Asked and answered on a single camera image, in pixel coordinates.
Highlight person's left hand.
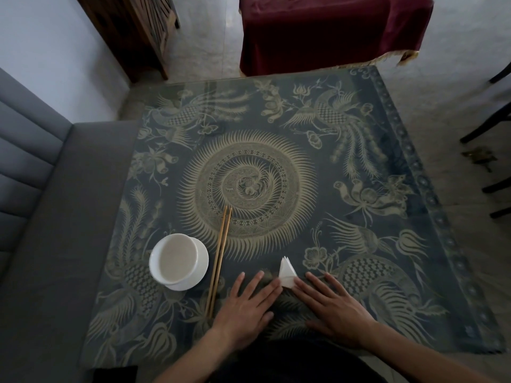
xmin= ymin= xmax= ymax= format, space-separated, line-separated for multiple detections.
xmin=210 ymin=270 xmax=283 ymax=352

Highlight person's right hand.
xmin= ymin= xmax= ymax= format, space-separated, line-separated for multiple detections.
xmin=291 ymin=271 xmax=378 ymax=349

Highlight white paper napkin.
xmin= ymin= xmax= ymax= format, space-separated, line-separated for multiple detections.
xmin=278 ymin=256 xmax=298 ymax=290

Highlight person's right forearm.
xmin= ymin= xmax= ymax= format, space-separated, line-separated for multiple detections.
xmin=361 ymin=321 xmax=496 ymax=383

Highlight person's black clothing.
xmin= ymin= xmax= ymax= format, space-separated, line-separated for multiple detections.
xmin=207 ymin=340 xmax=388 ymax=383

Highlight white saucer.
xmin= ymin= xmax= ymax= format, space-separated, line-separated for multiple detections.
xmin=163 ymin=237 xmax=210 ymax=292

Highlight white ceramic bowl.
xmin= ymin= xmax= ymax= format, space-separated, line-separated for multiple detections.
xmin=149 ymin=234 xmax=199 ymax=285

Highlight dark table leg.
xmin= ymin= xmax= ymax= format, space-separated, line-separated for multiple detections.
xmin=93 ymin=365 xmax=138 ymax=383

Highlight blue patterned tablecloth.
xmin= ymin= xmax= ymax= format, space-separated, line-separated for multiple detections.
xmin=79 ymin=65 xmax=507 ymax=370

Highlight grey upholstered sofa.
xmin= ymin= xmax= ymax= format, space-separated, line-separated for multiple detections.
xmin=0 ymin=67 xmax=141 ymax=383

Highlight brown debris on floor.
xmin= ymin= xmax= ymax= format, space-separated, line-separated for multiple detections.
xmin=461 ymin=147 xmax=498 ymax=172

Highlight dark red cloth table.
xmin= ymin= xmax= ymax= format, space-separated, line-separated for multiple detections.
xmin=238 ymin=0 xmax=435 ymax=78

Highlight dark wooden cabinet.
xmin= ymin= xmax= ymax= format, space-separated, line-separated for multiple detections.
xmin=75 ymin=0 xmax=180 ymax=84

